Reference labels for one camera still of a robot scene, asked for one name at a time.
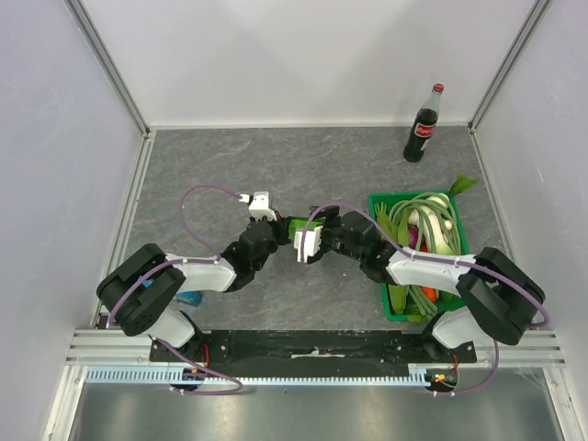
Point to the cola glass bottle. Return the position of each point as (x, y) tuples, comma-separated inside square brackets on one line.
[(423, 126)]

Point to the grey cable duct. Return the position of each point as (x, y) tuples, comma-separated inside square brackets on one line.
[(416, 377)]

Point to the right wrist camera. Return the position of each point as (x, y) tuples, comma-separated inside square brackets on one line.
[(307, 245)]

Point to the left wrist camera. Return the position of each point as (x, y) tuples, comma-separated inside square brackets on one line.
[(259, 205)]

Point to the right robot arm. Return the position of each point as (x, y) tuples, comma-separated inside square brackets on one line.
[(500, 301)]

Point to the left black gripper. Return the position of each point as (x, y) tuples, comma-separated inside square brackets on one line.
[(281, 225)]

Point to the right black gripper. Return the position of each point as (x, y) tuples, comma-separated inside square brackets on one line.
[(327, 237)]

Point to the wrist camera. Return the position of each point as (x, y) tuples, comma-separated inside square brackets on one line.
[(307, 245), (259, 205)]

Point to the green paper box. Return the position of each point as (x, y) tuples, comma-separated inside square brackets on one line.
[(298, 223)]

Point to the orange carrot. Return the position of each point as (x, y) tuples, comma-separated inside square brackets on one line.
[(430, 293)]

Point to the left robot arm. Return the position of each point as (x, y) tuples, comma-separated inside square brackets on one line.
[(139, 292)]

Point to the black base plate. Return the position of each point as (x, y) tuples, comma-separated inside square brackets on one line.
[(240, 353)]

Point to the green long beans bundle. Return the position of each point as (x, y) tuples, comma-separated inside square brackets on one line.
[(436, 220)]

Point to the purple onion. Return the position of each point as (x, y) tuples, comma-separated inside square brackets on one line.
[(413, 236)]

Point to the blue small box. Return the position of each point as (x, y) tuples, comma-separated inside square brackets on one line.
[(190, 298)]

